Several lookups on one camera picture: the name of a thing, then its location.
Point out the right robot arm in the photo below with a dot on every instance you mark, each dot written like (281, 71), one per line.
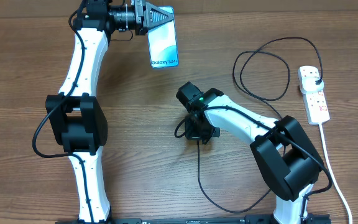
(287, 160)

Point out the white charger adapter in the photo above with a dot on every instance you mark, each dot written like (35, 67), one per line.
(310, 85)

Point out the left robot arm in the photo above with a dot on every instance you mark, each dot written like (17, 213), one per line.
(77, 120)

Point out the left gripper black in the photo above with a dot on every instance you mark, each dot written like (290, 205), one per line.
(142, 14)

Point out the white power strip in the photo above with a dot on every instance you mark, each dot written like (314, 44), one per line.
(315, 103)

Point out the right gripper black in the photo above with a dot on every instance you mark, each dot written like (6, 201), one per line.
(194, 135)

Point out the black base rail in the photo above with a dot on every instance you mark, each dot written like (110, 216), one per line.
(191, 221)

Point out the blue smartphone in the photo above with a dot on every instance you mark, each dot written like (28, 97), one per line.
(163, 48)

